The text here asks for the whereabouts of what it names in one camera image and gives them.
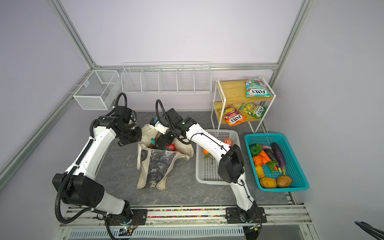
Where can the teal plastic vegetable basket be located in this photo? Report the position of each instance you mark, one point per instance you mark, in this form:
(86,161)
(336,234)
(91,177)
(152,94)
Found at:
(272,169)

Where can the small white mesh wall basket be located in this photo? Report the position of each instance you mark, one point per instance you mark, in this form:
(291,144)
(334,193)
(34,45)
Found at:
(99,90)

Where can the white plastic fruit basket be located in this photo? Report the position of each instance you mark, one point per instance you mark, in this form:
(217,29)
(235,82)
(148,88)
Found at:
(206,166)

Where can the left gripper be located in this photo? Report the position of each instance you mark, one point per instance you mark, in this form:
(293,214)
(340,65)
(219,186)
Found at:
(138,137)

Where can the purple eggplant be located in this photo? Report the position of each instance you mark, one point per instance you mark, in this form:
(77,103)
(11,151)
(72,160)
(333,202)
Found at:
(280,157)

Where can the brown potato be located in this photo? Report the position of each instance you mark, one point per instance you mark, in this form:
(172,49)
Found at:
(284,181)

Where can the yellow orange squash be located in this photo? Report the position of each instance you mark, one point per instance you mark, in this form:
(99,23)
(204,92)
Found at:
(268,183)

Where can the teal Fox's candy bag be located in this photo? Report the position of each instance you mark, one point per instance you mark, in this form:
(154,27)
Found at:
(255,87)

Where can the long white wire wall basket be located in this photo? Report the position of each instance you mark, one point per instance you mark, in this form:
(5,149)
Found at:
(167,77)

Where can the green Fox's candy bag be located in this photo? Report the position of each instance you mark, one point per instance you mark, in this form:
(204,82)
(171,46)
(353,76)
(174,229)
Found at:
(253,110)

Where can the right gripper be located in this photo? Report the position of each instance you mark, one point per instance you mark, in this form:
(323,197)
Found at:
(161,144)

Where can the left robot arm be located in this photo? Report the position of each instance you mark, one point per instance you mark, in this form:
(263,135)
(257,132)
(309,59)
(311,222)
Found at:
(77,190)

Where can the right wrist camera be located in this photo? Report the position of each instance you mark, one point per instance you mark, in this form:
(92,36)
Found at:
(155,124)

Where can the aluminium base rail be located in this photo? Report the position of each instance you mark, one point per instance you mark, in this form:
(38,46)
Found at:
(187,223)

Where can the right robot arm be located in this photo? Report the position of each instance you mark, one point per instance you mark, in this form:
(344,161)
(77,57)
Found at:
(231,163)

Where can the red apple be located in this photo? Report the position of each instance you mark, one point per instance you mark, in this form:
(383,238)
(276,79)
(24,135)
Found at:
(228,142)
(172,147)

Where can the orange carrot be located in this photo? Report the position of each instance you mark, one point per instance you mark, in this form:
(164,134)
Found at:
(265,157)

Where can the green bell pepper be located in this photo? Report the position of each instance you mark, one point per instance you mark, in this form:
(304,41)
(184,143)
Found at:
(255,149)

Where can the yellow lemon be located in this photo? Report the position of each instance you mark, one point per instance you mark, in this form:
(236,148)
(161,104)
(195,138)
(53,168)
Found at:
(260,172)

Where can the cream canvas grocery bag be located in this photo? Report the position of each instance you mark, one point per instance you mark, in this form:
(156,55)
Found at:
(155,165)

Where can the orange Fox's candy bag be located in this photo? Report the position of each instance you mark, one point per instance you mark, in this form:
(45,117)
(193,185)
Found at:
(230,115)

